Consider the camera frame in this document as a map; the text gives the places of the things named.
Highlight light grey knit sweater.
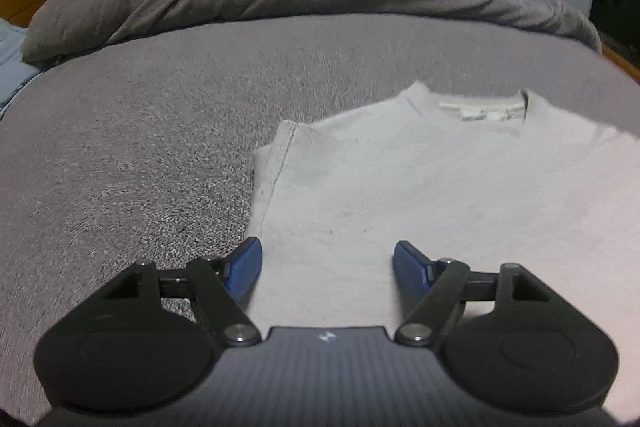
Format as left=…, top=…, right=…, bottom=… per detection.
left=247, top=81, right=640, bottom=424

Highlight grey bed blanket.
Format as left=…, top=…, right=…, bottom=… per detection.
left=0, top=13, right=640, bottom=427

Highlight light blue bed sheet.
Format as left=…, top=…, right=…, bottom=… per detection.
left=0, top=19, right=47, bottom=118

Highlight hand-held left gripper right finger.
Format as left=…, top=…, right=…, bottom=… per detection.
left=392, top=240, right=557, bottom=349

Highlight black screen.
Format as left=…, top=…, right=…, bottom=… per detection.
left=589, top=0, right=640, bottom=70

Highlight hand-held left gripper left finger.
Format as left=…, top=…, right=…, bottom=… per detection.
left=92, top=236, right=264, bottom=349

